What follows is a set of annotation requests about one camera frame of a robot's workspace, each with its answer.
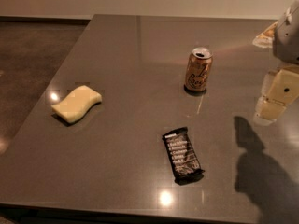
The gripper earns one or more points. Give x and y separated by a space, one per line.
287 41

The orange soda can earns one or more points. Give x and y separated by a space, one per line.
198 69

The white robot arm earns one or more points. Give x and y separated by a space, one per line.
286 37

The yellow sponge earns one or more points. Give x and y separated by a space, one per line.
77 103

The black snack bar wrapper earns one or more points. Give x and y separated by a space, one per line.
185 165

